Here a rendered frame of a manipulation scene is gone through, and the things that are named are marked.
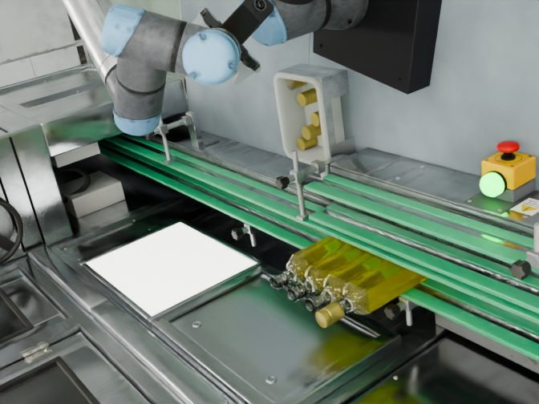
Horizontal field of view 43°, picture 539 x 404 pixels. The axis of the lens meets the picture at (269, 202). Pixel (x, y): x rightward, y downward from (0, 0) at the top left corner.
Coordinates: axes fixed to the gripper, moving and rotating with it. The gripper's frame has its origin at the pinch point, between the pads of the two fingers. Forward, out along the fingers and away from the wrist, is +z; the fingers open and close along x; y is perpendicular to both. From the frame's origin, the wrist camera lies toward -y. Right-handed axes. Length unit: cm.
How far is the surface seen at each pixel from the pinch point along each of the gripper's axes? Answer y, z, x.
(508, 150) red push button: -23, -10, 48
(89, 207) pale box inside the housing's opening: 80, 89, 6
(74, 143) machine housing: 62, 74, -11
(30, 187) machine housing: 78, 66, -11
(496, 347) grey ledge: 3, -11, 77
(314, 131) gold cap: 3.7, 35.9, 29.7
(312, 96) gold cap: -1.8, 35.2, 23.1
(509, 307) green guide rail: -4, -26, 64
